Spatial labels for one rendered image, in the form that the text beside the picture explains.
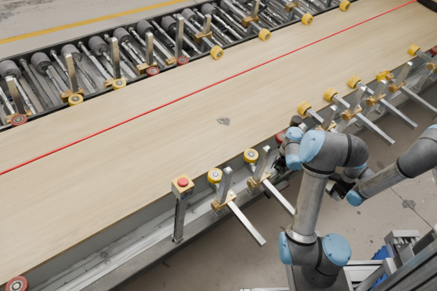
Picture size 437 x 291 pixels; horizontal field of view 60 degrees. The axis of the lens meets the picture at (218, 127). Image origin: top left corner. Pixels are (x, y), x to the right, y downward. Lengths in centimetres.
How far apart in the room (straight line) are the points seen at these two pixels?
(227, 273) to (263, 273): 24
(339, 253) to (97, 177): 118
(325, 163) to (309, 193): 13
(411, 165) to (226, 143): 99
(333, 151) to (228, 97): 121
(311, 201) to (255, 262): 148
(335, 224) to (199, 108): 147
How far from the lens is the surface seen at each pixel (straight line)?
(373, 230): 325
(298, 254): 149
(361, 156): 135
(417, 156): 159
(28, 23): 470
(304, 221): 143
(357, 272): 190
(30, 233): 191
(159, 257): 199
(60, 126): 224
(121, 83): 244
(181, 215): 178
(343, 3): 358
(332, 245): 152
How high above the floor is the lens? 254
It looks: 48 degrees down
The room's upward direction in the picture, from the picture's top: 11 degrees clockwise
